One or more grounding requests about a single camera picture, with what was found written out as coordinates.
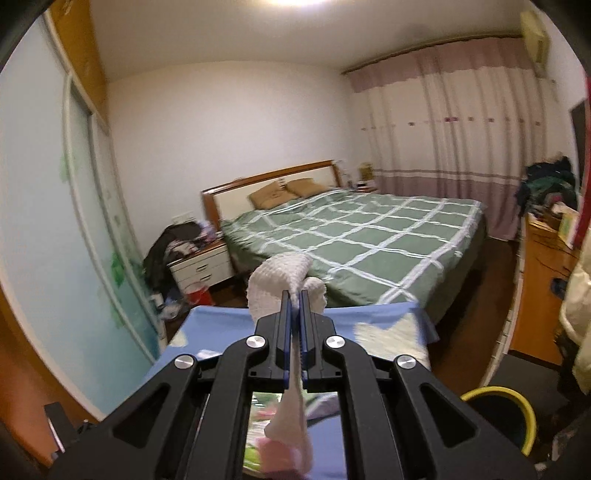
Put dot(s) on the wooden bed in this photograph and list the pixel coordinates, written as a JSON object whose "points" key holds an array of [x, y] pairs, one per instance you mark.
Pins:
{"points": [[240, 197]]}

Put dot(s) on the green and yellow box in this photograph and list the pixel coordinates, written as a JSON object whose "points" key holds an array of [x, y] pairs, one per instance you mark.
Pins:
{"points": [[567, 224]]}

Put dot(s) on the wooden side desk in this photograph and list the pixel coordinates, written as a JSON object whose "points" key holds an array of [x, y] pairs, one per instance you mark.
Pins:
{"points": [[535, 300]]}

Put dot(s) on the cream air conditioner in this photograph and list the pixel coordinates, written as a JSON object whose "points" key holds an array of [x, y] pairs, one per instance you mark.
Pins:
{"points": [[533, 41]]}

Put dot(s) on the cream padded jacket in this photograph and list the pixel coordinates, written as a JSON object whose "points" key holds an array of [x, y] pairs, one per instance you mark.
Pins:
{"points": [[577, 323]]}

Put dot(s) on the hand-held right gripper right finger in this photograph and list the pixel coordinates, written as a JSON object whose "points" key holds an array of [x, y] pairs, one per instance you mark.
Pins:
{"points": [[304, 307]]}

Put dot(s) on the green plaid bedspread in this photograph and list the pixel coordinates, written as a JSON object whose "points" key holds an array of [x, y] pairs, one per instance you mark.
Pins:
{"points": [[369, 230]]}

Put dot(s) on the white nightstand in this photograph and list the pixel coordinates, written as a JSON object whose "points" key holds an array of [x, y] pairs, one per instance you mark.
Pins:
{"points": [[203, 272]]}

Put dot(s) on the pile of plastic bags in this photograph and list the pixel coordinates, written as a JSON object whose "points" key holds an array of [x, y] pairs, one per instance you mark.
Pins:
{"points": [[168, 311]]}

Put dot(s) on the blue printed tablecloth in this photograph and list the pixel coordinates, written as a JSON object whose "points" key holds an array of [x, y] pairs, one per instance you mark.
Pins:
{"points": [[221, 323]]}

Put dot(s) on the red bucket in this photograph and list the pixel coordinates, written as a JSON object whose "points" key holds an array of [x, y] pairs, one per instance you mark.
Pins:
{"points": [[198, 295]]}

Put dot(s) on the black monitor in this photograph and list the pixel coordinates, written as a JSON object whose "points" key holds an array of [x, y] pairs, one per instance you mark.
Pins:
{"points": [[581, 138]]}

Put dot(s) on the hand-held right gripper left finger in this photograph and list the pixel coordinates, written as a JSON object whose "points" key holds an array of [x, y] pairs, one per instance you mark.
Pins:
{"points": [[286, 307]]}

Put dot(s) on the wicker tissue box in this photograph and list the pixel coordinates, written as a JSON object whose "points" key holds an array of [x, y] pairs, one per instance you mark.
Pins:
{"points": [[366, 171]]}

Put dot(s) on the yellow bin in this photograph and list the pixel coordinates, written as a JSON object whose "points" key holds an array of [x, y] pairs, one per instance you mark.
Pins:
{"points": [[526, 413]]}

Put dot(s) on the pile of dark clothes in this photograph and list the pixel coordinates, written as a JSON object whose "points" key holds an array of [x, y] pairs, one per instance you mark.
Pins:
{"points": [[161, 249]]}

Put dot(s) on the pink and white curtain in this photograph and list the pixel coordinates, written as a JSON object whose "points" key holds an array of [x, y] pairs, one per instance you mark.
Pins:
{"points": [[461, 138]]}

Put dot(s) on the wardrobe with glass sliding doors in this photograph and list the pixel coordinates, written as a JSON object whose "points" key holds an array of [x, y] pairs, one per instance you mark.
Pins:
{"points": [[46, 207]]}

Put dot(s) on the heap of clothes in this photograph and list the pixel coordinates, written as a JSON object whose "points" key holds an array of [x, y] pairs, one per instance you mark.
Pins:
{"points": [[549, 184]]}

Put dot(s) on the brown pillow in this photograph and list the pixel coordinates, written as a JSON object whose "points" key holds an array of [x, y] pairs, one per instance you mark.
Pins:
{"points": [[307, 187], [270, 196]]}

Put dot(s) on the white knitted cloth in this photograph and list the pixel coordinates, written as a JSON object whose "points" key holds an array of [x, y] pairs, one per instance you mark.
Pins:
{"points": [[277, 272]]}

